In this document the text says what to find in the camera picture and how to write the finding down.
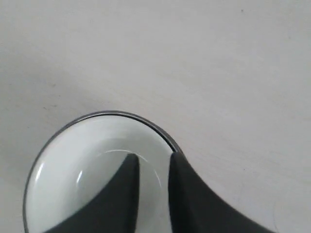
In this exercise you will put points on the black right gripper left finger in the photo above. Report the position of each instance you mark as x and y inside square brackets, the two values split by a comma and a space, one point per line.
[114, 209]

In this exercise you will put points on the dimpled stainless steel bowl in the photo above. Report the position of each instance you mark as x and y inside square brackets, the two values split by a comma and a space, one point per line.
[145, 121]

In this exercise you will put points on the cream white ceramic bowl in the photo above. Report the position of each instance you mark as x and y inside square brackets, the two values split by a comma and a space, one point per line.
[85, 174]

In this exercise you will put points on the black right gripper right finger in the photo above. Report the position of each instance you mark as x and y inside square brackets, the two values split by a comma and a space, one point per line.
[195, 208]

